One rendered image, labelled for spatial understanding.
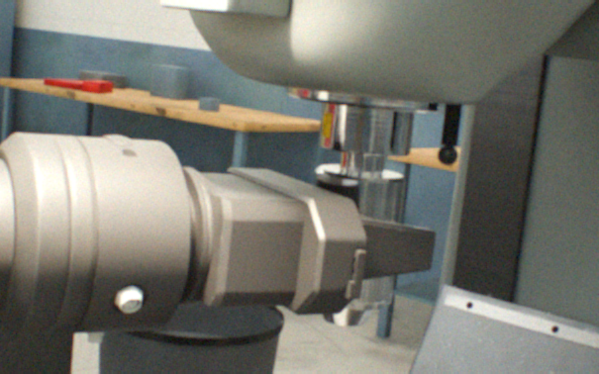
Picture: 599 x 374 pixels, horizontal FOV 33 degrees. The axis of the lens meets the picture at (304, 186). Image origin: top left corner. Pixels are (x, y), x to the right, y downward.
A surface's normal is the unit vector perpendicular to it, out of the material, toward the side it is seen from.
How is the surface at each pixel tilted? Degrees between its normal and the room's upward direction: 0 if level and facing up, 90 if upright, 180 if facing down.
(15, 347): 90
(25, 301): 108
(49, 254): 87
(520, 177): 90
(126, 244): 82
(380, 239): 90
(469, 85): 124
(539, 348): 63
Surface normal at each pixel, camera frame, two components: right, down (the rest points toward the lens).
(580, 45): -0.52, 0.73
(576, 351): -0.52, -0.40
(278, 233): 0.48, 0.18
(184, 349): 0.08, 0.21
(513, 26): 0.63, 0.61
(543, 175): -0.64, 0.04
